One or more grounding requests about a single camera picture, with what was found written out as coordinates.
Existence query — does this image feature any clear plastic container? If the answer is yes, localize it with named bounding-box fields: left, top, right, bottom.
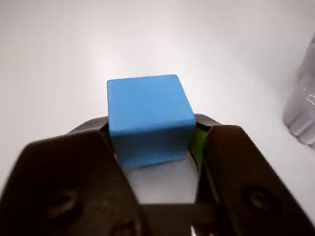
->
left=282, top=33, right=315, bottom=151

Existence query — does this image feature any blue lego block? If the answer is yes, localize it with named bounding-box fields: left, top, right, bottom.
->
left=106, top=74, right=197, bottom=170

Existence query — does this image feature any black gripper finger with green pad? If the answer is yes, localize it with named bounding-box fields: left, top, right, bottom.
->
left=0, top=117, right=151, bottom=236
left=189, top=114, right=315, bottom=236

